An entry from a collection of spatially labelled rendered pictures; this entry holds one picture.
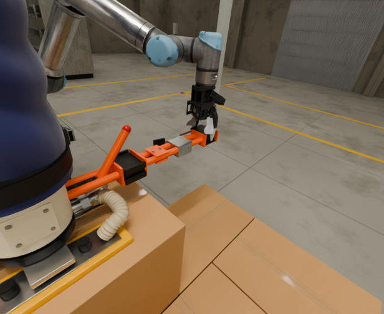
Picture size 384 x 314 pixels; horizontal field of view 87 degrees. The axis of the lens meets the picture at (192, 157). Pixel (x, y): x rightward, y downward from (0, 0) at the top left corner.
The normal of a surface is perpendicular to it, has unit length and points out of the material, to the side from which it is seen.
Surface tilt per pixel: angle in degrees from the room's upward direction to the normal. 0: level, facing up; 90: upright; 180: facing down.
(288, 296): 0
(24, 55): 70
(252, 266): 0
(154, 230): 0
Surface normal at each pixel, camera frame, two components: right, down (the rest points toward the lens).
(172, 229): 0.08, -0.85
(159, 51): -0.26, 0.50
